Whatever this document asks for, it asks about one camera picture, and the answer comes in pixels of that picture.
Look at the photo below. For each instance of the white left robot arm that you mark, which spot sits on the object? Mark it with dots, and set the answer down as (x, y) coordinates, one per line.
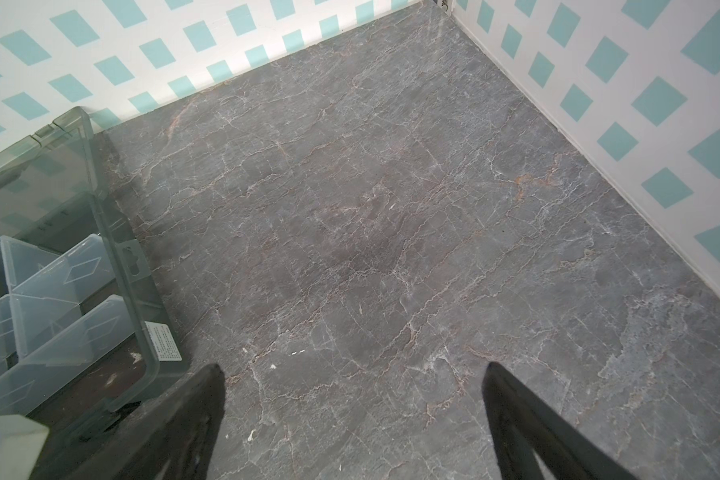
(21, 441)

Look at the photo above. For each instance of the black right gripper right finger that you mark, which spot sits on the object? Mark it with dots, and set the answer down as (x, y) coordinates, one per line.
(525, 430)

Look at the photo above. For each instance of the green transparent compartment organizer box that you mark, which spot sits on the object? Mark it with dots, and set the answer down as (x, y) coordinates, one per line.
(85, 337)

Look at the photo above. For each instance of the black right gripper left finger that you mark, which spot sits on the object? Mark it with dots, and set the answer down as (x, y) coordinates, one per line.
(174, 441)

